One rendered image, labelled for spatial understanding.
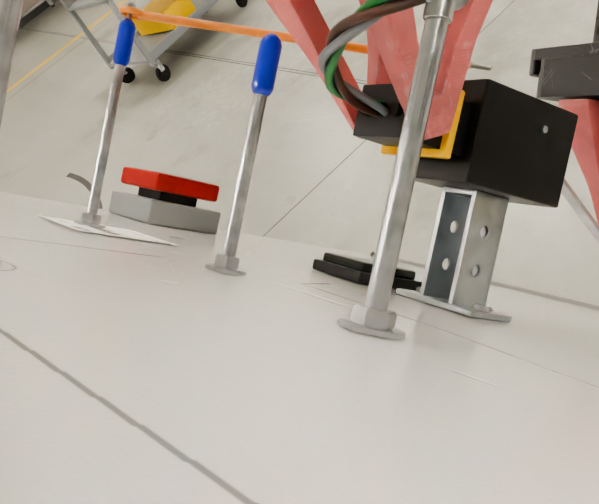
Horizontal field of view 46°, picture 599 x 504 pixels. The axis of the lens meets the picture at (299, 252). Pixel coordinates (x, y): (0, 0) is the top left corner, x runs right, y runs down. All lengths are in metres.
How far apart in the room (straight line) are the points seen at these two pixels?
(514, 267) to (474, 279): 1.59
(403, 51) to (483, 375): 0.12
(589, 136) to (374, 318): 0.22
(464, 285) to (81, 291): 0.18
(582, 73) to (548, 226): 1.60
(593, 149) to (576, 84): 0.03
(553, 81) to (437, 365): 0.25
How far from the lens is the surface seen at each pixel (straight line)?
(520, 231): 1.98
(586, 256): 1.86
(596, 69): 0.37
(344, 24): 0.21
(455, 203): 0.31
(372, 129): 0.27
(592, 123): 0.37
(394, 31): 0.24
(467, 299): 0.30
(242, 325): 0.15
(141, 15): 0.35
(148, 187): 0.47
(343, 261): 0.34
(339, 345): 0.15
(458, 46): 0.26
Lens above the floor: 1.32
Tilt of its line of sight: 35 degrees down
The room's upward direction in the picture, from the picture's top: 34 degrees counter-clockwise
